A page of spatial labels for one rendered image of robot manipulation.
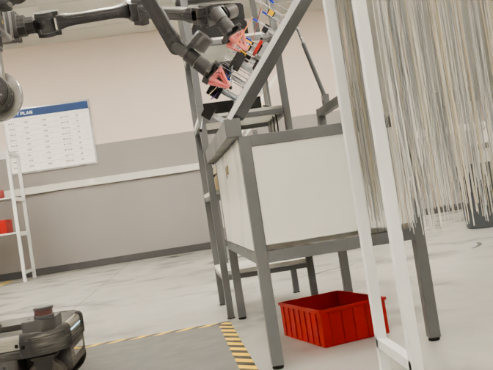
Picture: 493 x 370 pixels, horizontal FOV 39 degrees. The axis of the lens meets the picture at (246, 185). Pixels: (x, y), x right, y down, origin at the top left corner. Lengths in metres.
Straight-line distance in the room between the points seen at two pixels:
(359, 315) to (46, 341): 1.14
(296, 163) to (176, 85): 8.06
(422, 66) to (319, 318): 1.15
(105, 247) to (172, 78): 2.66
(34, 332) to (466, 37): 1.68
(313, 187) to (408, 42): 0.76
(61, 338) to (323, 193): 1.05
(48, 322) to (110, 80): 8.12
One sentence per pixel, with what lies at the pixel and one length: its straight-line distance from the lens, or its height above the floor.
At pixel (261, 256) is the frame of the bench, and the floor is 0.39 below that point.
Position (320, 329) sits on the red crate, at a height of 0.07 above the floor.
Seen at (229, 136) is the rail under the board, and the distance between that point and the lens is 2.37.
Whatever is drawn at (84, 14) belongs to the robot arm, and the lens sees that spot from 3.09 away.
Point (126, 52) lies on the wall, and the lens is 10.53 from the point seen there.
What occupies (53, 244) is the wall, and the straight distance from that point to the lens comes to 10.41.
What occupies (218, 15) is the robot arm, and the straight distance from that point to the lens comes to 2.74.
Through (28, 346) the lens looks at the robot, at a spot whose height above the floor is 0.20.
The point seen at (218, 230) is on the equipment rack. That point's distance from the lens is 3.58.
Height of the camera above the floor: 0.57
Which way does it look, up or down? 2 degrees up
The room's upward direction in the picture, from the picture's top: 9 degrees counter-clockwise
